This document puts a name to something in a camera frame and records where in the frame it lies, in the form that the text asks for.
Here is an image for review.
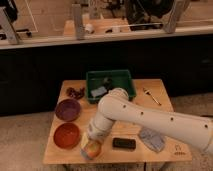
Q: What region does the small orange apple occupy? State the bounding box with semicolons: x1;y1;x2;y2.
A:
88;143;99;153

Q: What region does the light wooden folding table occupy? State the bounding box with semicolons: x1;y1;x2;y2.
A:
43;79;192;164

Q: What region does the dark grape bunch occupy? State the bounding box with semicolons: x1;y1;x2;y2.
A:
66;87;85;100

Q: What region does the black rectangular remote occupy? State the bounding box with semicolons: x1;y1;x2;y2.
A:
112;138;136;149

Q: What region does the grey folded cloth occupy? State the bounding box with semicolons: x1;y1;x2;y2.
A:
138;127;165;153

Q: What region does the dark round object in tray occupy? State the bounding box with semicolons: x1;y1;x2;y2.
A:
103;77;113;89

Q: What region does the purple bowl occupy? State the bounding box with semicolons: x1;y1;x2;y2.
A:
55;99;81;122

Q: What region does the blue plastic cup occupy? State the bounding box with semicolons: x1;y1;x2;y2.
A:
81;148;101;160

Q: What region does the orange-red bowl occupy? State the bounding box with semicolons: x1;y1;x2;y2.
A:
53;123;80;149

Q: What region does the green plastic tray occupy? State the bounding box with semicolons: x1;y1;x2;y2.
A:
85;69;136;104

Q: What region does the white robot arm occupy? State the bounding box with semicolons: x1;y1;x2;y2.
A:
81;88;213;160

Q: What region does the blue-grey sponge in tray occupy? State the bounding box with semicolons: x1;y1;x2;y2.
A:
91;86;107;97

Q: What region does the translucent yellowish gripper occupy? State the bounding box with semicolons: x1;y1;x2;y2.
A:
81;133;101;158

